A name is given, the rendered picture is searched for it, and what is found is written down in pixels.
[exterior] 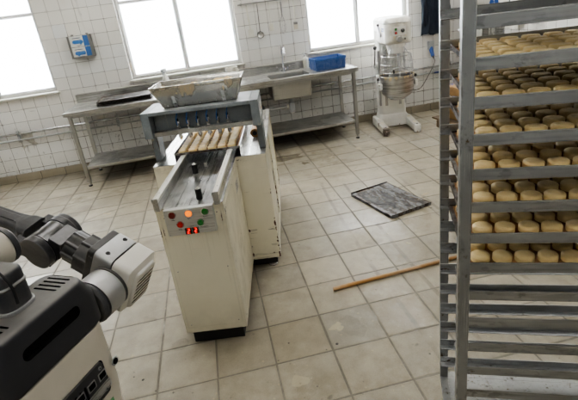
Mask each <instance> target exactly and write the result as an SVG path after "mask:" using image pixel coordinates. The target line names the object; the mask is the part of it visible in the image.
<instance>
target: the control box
mask: <svg viewBox="0 0 578 400"><path fill-rule="evenodd" d="M202 209H206V210H207V211H208V214H206V215H204V214H202V213H201V210H202ZM186 211H190V212H191V213H192V215H191V216H190V217H187V216H186V215H185V212H186ZM170 213H173V214H174V215H175V218H169V214H170ZM163 216H164V219H165V223H166V226H167V230H168V233H169V236H170V237H173V236H180V235H187V234H188V233H189V232H187V229H190V232H191V233H190V234H194V233H195V232H197V231H198V232H197V233H201V232H209V231H217V230H218V225H217V220H216V216H215V212H214V207H213V203H207V204H200V205H193V206H180V207H173V208H166V209H164V210H163ZM199 219H202V220H203V221H204V224H203V225H198V223H197V222H198V220H199ZM178 222H182V223H183V227H182V228H179V227H177V223H178ZM194 228H197V231H195V232H194Z"/></svg>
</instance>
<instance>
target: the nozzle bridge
mask: <svg viewBox="0 0 578 400"><path fill-rule="evenodd" d="M226 107H227V112H228V115H229V118H230V123H227V122H226V118H225V116H226V114H225V112H226ZM216 108H217V113H218V117H219V121H220V124H217V121H216ZM206 110H207V113H206ZM196 111H197V115H198V118H199V120H200V126H197V123H196V118H195V115H196ZM186 112H188V113H187V117H188V119H189V122H190V126H191V127H190V128H188V126H187V123H186ZM176 114H177V117H176V118H178V120H179V121H180V125H181V129H177V125H176V123H175V116H176ZM206 114H208V117H209V120H210V124H211V125H210V126H208V125H207V124H206ZM262 114H263V112H262V105H261V95H260V90H252V91H245V92H239V95H238V98H237V99H236V100H229V101H222V102H209V103H203V104H196V105H190V106H183V107H176V108H163V107H162V105H161V104H160V103H154V104H152V105H151V106H150V107H148V108H147V109H146V110H145V111H144V112H143V113H141V114H140V115H139V117H140V119H141V123H142V127H143V130H144V136H145V139H151V142H152V145H153V149H154V152H155V156H156V160H157V162H161V161H163V160H164V158H166V156H167V154H166V150H165V147H164V142H163V136H170V135H176V134H183V133H191V132H203V131H210V130H217V129H223V128H230V127H237V126H249V125H253V126H256V128H257V134H258V139H259V145H260V149H262V148H266V144H267V141H266V136H265V130H264V124H263V118H262Z"/></svg>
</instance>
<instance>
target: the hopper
mask: <svg viewBox="0 0 578 400"><path fill-rule="evenodd" d="M227 76H228V77H232V78H226V79H220V80H213V79H214V78H216V77H220V78H222V77H227ZM242 78H243V71H234V72H227V73H220V74H214V75H207V76H201V77H189V78H182V79H176V80H169V81H162V82H159V83H156V84H155V85H153V86H152V87H150V88H149V89H148V90H149V91H150V92H151V93H152V94H153V95H154V97H155V98H156V99H157V100H158V102H159V103H160V104H161V105H162V107H163V108H176V107H183V106H190V105H196V104H203V103H209V102H222V101H229V100H236V99H237V98H238V95H239V92H240V87H241V82H242ZM195 80H196V81H195ZM212 80H213V81H212ZM202 81H207V82H202ZM191 82H197V83H191Z"/></svg>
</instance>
